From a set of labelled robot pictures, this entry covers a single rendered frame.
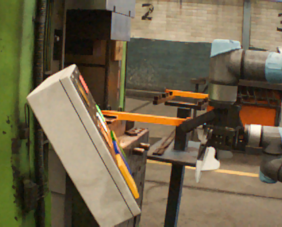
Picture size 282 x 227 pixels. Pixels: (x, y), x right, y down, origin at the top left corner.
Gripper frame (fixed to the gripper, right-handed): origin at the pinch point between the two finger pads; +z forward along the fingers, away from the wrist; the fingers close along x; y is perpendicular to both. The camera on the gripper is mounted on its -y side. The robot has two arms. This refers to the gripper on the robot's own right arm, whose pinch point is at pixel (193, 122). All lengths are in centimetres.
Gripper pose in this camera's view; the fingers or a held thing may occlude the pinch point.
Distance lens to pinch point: 130.1
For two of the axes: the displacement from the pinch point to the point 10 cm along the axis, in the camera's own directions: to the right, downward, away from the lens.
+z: -9.2, -1.1, 3.8
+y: -0.4, 9.8, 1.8
